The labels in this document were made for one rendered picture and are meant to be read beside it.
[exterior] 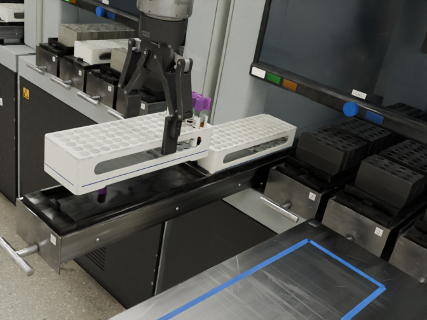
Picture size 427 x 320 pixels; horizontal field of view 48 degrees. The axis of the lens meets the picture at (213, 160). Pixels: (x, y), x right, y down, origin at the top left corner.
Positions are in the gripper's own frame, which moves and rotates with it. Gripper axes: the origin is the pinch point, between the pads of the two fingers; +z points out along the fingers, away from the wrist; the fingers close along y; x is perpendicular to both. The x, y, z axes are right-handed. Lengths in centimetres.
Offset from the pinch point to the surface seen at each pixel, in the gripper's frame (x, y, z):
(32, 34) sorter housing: 38, -111, 12
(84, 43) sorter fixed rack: 35, -73, 5
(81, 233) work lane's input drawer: -17.9, 6.8, 11.6
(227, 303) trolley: -12.5, 32.3, 9.6
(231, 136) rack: 23.0, 1.1, 5.3
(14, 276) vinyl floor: 13, -76, 92
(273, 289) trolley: -5.1, 34.4, 9.6
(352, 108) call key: 34.5, 20.7, -6.7
